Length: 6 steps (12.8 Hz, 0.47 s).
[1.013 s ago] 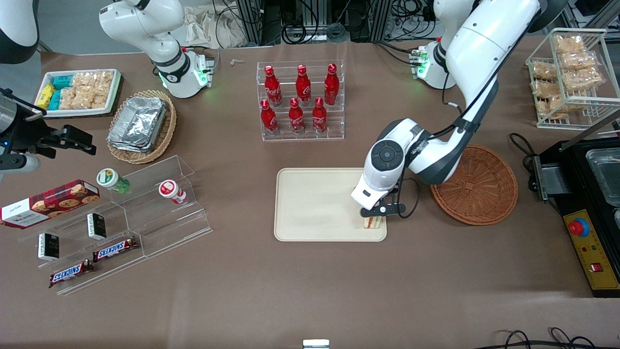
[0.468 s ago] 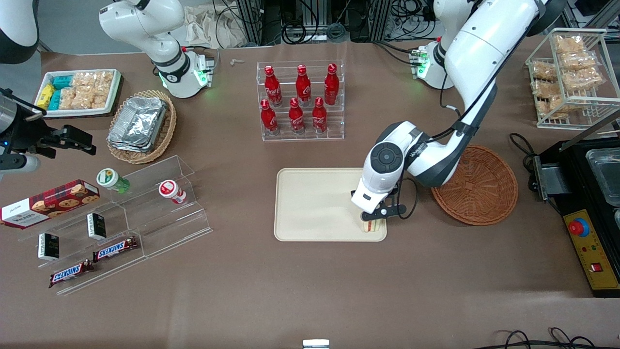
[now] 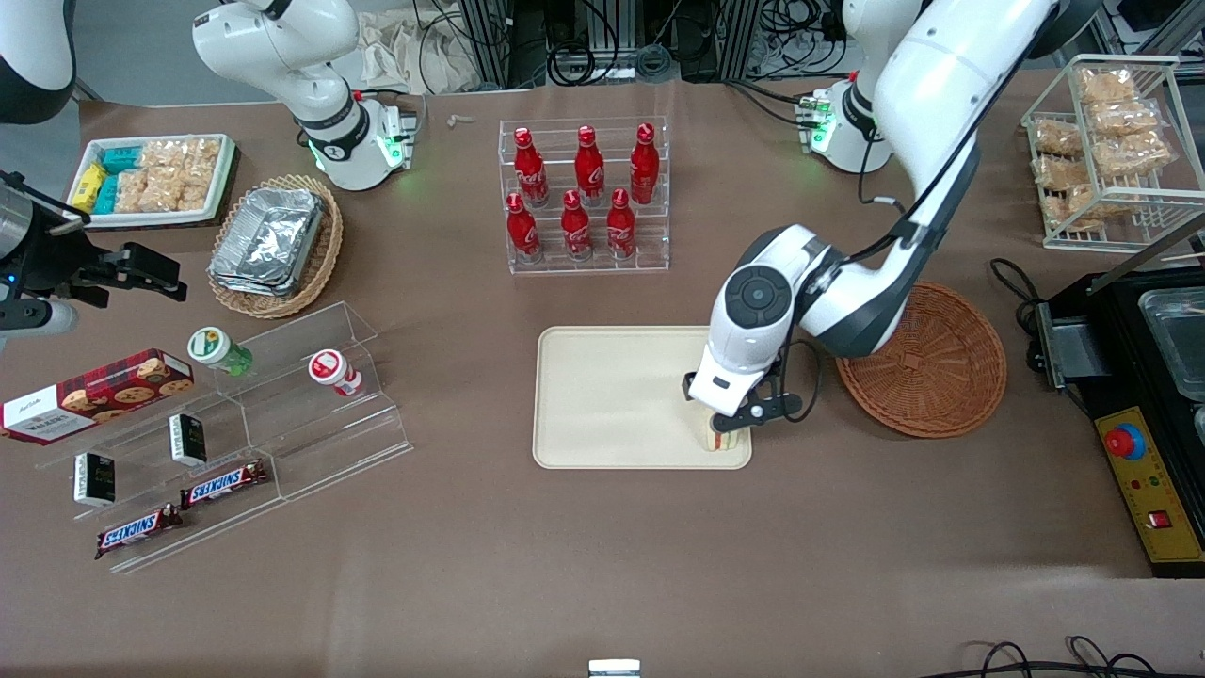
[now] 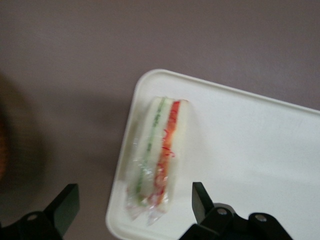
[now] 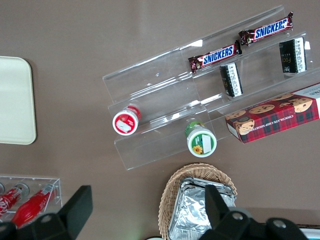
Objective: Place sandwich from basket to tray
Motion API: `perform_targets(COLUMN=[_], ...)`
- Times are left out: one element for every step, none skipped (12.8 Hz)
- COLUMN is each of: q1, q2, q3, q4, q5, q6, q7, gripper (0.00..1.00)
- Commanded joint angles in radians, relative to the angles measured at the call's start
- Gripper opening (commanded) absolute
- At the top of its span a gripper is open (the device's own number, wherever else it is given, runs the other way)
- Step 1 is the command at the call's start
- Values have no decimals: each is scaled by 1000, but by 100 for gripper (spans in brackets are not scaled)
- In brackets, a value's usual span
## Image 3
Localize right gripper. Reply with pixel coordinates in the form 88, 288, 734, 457
0, 221, 189, 308

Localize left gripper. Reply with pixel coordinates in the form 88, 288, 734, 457
682, 341, 804, 433

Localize triangle sandwich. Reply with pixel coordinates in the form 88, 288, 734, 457
700, 412, 747, 456

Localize white snack tray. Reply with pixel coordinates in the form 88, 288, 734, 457
69, 134, 235, 230

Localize cream plastic tray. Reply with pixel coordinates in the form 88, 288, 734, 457
532, 325, 754, 471

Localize oval wicker basket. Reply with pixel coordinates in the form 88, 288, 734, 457
206, 173, 345, 320

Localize round brown wicker basket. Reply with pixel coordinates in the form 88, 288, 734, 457
835, 281, 1008, 440

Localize green lid small bottle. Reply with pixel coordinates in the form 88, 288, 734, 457
186, 326, 254, 377

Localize red cookie box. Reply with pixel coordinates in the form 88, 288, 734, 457
0, 347, 197, 446

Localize stacked foil containers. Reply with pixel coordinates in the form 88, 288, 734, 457
208, 186, 327, 299

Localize clear acrylic bottle rack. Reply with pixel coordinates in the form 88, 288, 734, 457
498, 115, 672, 277

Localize small black box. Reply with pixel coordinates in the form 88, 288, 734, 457
73, 452, 117, 509
169, 413, 208, 468

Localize red cola bottle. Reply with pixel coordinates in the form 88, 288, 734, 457
560, 189, 594, 263
573, 124, 607, 207
605, 187, 638, 261
505, 191, 543, 266
629, 121, 660, 206
512, 126, 550, 209

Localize red lid small bottle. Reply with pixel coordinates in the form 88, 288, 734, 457
308, 348, 364, 399

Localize snickers chocolate bar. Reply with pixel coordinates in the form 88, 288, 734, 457
93, 503, 185, 560
178, 459, 270, 510

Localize clear acrylic stepped display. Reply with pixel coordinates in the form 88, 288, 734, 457
36, 300, 416, 576

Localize black power adapter box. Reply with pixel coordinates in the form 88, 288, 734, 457
1034, 299, 1099, 391

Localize white crumpled cloth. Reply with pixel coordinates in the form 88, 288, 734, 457
356, 8, 483, 96

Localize black machine with yellow panel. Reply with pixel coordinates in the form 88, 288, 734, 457
1043, 266, 1205, 578

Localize grey metal lever bar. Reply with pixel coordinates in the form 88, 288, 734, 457
1085, 220, 1205, 295

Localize clear rectangular pan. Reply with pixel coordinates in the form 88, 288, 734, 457
1137, 286, 1205, 398

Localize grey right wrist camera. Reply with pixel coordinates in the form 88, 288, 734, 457
0, 300, 79, 339

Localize black base cables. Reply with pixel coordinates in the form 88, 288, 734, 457
723, 79, 812, 127

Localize black adapter cable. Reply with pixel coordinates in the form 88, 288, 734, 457
988, 258, 1048, 370

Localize black coiled cable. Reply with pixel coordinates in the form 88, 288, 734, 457
547, 40, 634, 88

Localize aluminium frame post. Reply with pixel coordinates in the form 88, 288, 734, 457
458, 0, 515, 91

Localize black floor cables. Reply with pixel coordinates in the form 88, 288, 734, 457
941, 635, 1205, 678

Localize white wire rack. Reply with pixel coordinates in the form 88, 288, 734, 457
1020, 54, 1205, 253

